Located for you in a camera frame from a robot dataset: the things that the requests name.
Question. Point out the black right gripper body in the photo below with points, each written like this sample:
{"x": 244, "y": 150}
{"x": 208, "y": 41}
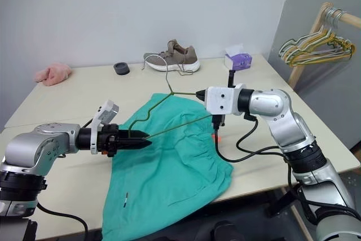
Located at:
{"x": 218, "y": 121}

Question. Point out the wooden table leg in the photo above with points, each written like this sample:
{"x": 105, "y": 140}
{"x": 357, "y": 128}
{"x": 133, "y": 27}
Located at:
{"x": 299, "y": 221}

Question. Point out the taupe knit sneaker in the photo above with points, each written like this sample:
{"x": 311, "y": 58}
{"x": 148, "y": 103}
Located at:
{"x": 172, "y": 59}

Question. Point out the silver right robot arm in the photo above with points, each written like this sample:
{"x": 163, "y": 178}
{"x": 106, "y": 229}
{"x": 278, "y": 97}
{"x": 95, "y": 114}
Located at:
{"x": 270, "y": 102}

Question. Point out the wooden clothes rack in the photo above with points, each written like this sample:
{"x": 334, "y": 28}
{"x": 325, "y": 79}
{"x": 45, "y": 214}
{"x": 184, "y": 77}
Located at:
{"x": 349, "y": 18}

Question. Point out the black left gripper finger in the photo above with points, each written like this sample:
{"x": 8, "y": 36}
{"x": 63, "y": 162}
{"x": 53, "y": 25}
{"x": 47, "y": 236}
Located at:
{"x": 132, "y": 143}
{"x": 132, "y": 134}

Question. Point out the purple tissue box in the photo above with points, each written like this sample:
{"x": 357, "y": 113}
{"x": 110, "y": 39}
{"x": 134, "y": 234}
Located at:
{"x": 239, "y": 60}

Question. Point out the dark rounded shape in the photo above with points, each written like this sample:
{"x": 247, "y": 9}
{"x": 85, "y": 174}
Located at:
{"x": 225, "y": 231}

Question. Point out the green shorts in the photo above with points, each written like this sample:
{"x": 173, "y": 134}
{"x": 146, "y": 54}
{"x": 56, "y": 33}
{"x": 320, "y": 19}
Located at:
{"x": 169, "y": 167}

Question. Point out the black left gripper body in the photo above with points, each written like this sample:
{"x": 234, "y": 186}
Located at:
{"x": 108, "y": 139}

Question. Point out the bunch of hangers on rack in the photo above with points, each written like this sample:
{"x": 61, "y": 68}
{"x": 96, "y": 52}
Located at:
{"x": 351, "y": 50}

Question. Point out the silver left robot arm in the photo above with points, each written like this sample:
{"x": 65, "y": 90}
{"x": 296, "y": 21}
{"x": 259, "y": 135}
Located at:
{"x": 34, "y": 145}

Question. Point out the black table bracket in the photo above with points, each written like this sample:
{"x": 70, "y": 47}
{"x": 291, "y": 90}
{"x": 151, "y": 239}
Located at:
{"x": 282, "y": 203}

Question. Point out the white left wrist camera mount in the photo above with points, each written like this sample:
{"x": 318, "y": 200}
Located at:
{"x": 105, "y": 111}

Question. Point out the black round container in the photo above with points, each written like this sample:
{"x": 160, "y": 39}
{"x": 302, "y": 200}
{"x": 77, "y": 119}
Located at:
{"x": 121, "y": 69}

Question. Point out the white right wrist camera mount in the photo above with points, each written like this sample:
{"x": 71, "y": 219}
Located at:
{"x": 221, "y": 100}

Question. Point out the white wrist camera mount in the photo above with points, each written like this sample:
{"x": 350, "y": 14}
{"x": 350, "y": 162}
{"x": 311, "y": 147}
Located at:
{"x": 105, "y": 111}
{"x": 221, "y": 100}

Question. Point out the pink plush cloth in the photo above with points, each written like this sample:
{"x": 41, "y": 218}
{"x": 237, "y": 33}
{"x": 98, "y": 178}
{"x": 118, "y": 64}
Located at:
{"x": 53, "y": 74}

